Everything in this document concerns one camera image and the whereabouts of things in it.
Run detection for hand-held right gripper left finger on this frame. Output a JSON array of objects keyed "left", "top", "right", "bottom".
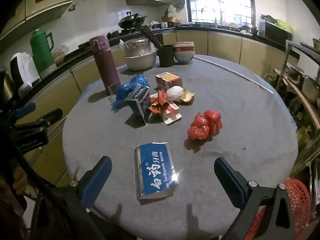
[{"left": 49, "top": 156, "right": 112, "bottom": 240}]

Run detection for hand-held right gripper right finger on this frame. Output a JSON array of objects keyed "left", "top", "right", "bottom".
[{"left": 214, "top": 157, "right": 297, "bottom": 240}]

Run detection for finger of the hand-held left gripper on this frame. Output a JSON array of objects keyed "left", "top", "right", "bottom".
[
  {"left": 15, "top": 108, "right": 63, "bottom": 132},
  {"left": 10, "top": 102, "right": 36, "bottom": 120}
]

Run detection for blue toothpaste box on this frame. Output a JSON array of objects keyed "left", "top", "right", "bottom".
[{"left": 134, "top": 142, "right": 179, "bottom": 200}]

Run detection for red plastic bag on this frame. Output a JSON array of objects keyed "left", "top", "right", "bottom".
[{"left": 187, "top": 109, "right": 222, "bottom": 140}]

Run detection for red plastic basket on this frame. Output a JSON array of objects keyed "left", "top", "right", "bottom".
[{"left": 244, "top": 179, "right": 312, "bottom": 240}]

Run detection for blue plastic bag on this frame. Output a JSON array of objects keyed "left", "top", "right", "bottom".
[{"left": 111, "top": 74, "right": 150, "bottom": 112}]

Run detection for blue and white carton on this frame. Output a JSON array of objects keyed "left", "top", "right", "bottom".
[{"left": 125, "top": 85, "right": 153, "bottom": 125}]

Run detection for orange peel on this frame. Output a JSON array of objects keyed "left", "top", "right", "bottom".
[{"left": 179, "top": 88, "right": 196, "bottom": 105}]

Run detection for orange foil wrapper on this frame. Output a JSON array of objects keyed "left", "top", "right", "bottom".
[{"left": 149, "top": 89, "right": 173, "bottom": 115}]

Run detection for white tissue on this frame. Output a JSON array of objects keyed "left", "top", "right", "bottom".
[{"left": 166, "top": 86, "right": 184, "bottom": 102}]

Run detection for orange and white cardboard box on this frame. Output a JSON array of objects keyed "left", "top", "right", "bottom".
[{"left": 155, "top": 72, "right": 182, "bottom": 88}]

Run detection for person's left hand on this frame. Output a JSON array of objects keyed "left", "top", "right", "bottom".
[{"left": 10, "top": 169, "right": 28, "bottom": 198}]

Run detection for white electric appliance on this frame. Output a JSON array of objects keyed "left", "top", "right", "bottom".
[{"left": 10, "top": 52, "right": 41, "bottom": 90}]

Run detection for black kitchen countertop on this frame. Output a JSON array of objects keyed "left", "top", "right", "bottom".
[{"left": 0, "top": 24, "right": 300, "bottom": 110}]

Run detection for green thermos jug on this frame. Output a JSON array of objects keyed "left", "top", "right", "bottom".
[{"left": 30, "top": 29, "right": 56, "bottom": 74}]

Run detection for clear bag with bowl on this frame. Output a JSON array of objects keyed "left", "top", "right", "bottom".
[{"left": 54, "top": 45, "right": 69, "bottom": 67}]

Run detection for purple thermos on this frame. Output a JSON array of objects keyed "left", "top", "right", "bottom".
[{"left": 89, "top": 35, "right": 122, "bottom": 96}]

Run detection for yellow plastic bag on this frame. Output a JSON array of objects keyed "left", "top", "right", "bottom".
[{"left": 296, "top": 126, "right": 313, "bottom": 152}]

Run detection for light blue table cover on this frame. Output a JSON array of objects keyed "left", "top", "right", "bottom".
[{"left": 71, "top": 55, "right": 299, "bottom": 135}]

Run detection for metal basin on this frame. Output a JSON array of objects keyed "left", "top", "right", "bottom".
[{"left": 123, "top": 52, "right": 157, "bottom": 71}]

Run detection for gas stove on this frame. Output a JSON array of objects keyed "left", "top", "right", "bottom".
[{"left": 78, "top": 29, "right": 133, "bottom": 49}]

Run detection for thin white rod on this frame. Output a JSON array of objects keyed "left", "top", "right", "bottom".
[{"left": 194, "top": 56, "right": 273, "bottom": 93}]

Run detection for clear plastic cover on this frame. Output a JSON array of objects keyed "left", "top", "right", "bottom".
[{"left": 119, "top": 38, "right": 157, "bottom": 57}]

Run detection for small steel pot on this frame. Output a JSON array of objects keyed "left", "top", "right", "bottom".
[{"left": 287, "top": 66, "right": 304, "bottom": 88}]

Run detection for large steel pot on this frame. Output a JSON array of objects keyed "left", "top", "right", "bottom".
[{"left": 301, "top": 75, "right": 320, "bottom": 105}]

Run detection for black wok with lid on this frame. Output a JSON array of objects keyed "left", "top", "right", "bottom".
[{"left": 118, "top": 11, "right": 148, "bottom": 29}]

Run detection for black chopstick holder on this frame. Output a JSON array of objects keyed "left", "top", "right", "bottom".
[{"left": 159, "top": 45, "right": 175, "bottom": 67}]

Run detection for yellow base cabinets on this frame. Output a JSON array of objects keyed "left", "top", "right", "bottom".
[{"left": 15, "top": 29, "right": 300, "bottom": 188}]

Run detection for metal shelf rack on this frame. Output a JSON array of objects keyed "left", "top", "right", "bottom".
[{"left": 275, "top": 39, "right": 320, "bottom": 240}]

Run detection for red banded white bowl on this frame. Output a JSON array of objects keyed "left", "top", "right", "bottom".
[{"left": 172, "top": 42, "right": 195, "bottom": 53}]

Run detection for grey lidded pot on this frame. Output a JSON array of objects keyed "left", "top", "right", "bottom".
[{"left": 240, "top": 22, "right": 258, "bottom": 35}]

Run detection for black microwave oven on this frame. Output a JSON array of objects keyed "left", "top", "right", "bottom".
[{"left": 259, "top": 21, "right": 293, "bottom": 45}]

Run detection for golden pot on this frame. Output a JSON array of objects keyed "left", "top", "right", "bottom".
[{"left": 161, "top": 16, "right": 182, "bottom": 27}]

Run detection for pale green cabbage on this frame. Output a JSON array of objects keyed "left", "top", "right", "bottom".
[{"left": 274, "top": 19, "right": 294, "bottom": 34}]

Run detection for chrome faucet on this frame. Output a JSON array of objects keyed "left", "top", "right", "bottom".
[{"left": 201, "top": 6, "right": 218, "bottom": 28}]

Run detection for hanging metal strainer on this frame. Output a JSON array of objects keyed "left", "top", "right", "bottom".
[{"left": 171, "top": 0, "right": 185, "bottom": 13}]

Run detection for barred window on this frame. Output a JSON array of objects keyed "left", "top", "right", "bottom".
[{"left": 184, "top": 0, "right": 255, "bottom": 27}]

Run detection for black cable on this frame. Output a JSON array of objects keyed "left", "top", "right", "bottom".
[{"left": 0, "top": 126, "right": 67, "bottom": 192}]

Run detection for yellow wall cabinets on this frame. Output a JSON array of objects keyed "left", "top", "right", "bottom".
[{"left": 0, "top": 0, "right": 73, "bottom": 45}]

